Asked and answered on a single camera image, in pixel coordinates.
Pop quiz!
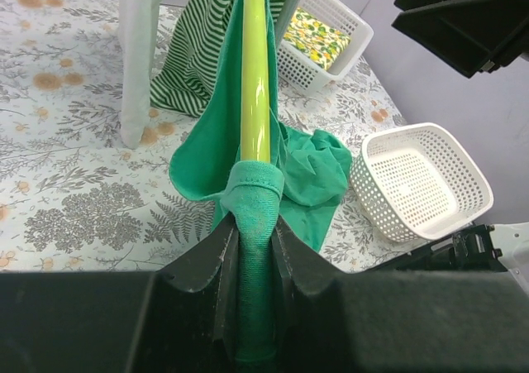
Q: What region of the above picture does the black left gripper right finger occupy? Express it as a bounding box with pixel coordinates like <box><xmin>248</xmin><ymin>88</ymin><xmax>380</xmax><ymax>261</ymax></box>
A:
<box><xmin>271</xmin><ymin>220</ymin><xmax>528</xmax><ymax>372</ymax></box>

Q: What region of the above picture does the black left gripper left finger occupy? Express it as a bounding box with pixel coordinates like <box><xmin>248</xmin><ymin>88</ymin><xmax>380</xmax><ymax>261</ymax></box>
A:
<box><xmin>1</xmin><ymin>216</ymin><xmax>238</xmax><ymax>372</ymax></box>

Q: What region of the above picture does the lime green hanger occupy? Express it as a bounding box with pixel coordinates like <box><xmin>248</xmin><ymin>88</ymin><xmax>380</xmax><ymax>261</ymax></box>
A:
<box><xmin>241</xmin><ymin>0</ymin><xmax>271</xmax><ymax>163</ymax></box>

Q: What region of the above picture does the green striped tank top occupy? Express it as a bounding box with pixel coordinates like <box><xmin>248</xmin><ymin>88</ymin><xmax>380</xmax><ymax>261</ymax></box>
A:
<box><xmin>150</xmin><ymin>0</ymin><xmax>234</xmax><ymax>117</ymax></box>

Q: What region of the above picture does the white tank top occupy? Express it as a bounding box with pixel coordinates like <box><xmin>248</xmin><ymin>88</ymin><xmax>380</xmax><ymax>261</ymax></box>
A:
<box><xmin>118</xmin><ymin>0</ymin><xmax>163</xmax><ymax>149</ymax></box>

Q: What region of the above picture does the white basket with cloths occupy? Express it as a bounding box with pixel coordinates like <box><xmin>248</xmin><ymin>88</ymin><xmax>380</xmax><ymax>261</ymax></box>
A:
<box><xmin>277</xmin><ymin>0</ymin><xmax>374</xmax><ymax>95</ymax></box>

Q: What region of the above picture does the lemon print folded cloth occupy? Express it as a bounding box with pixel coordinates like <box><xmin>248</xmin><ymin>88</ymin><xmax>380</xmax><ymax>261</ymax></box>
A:
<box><xmin>284</xmin><ymin>7</ymin><xmax>351</xmax><ymax>70</ymax></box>

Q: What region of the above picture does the white laundry basket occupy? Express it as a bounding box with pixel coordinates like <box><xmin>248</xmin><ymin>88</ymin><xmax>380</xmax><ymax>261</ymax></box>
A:
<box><xmin>351</xmin><ymin>122</ymin><xmax>494</xmax><ymax>243</ymax></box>

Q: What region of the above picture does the floral table mat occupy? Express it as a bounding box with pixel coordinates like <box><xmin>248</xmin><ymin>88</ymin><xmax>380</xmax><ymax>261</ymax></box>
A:
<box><xmin>0</xmin><ymin>0</ymin><xmax>414</xmax><ymax>275</ymax></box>

